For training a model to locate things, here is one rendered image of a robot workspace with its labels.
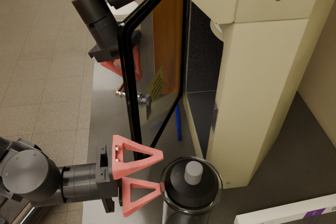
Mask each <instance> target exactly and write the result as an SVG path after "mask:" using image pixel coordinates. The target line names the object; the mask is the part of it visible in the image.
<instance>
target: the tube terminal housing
mask: <svg viewBox="0 0 336 224"><path fill-rule="evenodd" d="M334 1H335V0H238V1H237V7H236V12H235V18H234V21H233V22H232V23H226V24H218V25H219V27H220V29H221V31H222V34H223V52H222V58H221V65H220V71H219V77H218V84H217V90H215V91H216V96H215V102H216V105H217V107H218V113H217V119H216V124H215V130H214V133H213V130H212V126H211V128H210V134H209V141H208V147H207V153H206V161H208V162H210V163H211V164H212V165H213V166H214V167H215V168H216V169H217V170H218V172H219V174H220V176H221V178H222V183H223V189H230V188H238V187H246V186H247V185H248V184H249V182H250V181H251V179H252V178H253V176H254V174H255V173H256V171H257V169H258V168H259V166H260V165H261V163H262V161H263V160H264V158H265V157H266V155H267V153H268V152H269V150H270V149H271V147H272V145H273V144H274V142H275V140H276V139H277V137H278V135H279V133H280V130H281V128H282V125H283V123H284V121H285V118H286V116H287V113H288V111H289V109H290V106H291V104H292V101H293V99H294V97H295V94H296V92H297V89H298V87H299V85H300V82H301V80H302V78H303V75H304V73H305V70H306V68H307V66H308V63H309V61H310V58H311V56H312V54H313V51H314V49H315V46H316V44H317V42H318V39H319V37H320V34H321V32H322V30H323V27H324V25H325V22H326V20H327V18H328V15H329V13H330V11H331V8H332V6H333V3H334ZM190 16H191V0H190V11H189V29H188V46H187V64H186V82H185V95H184V93H183V105H184V109H185V113H186V117H187V121H188V125H189V130H190V134H191V138H192V142H193V146H194V150H195V154H196V157H199V158H202V159H203V156H202V152H201V148H200V145H199V141H198V137H197V133H196V129H195V126H194V122H193V118H192V114H191V110H190V106H189V103H188V99H187V92H186V85H187V68H188V51H189V33H190Z"/></svg>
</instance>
